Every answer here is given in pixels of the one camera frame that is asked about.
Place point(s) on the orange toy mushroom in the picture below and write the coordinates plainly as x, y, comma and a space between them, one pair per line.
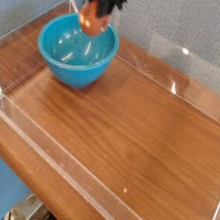
91, 24

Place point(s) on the blue plastic bowl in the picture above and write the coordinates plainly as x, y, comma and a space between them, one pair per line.
74, 58

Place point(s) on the white device under table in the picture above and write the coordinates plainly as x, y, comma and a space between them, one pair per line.
29, 208

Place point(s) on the clear acrylic barrier frame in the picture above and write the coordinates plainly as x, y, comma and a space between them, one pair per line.
142, 142

